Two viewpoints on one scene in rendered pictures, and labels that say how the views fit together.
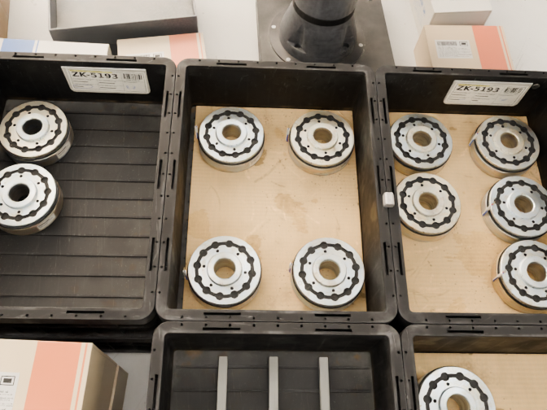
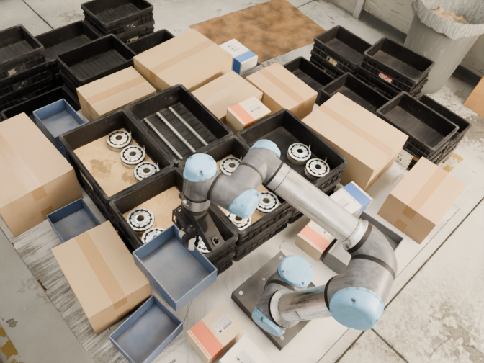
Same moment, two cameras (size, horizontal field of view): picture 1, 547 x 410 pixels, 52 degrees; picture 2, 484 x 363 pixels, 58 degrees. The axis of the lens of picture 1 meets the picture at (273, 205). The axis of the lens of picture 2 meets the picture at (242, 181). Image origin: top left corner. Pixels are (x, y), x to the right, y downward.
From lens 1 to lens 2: 150 cm
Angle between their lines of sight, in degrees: 60
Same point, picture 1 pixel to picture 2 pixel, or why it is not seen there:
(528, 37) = not seen: outside the picture
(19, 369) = (252, 113)
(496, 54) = (201, 336)
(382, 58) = (250, 303)
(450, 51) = (222, 321)
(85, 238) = not seen: hidden behind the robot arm
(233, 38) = (317, 279)
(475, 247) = (163, 223)
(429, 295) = (169, 199)
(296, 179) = not seen: hidden behind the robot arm
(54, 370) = (245, 117)
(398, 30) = (258, 342)
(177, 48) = (322, 240)
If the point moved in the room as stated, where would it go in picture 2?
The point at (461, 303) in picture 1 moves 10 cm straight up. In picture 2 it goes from (158, 204) to (157, 189)
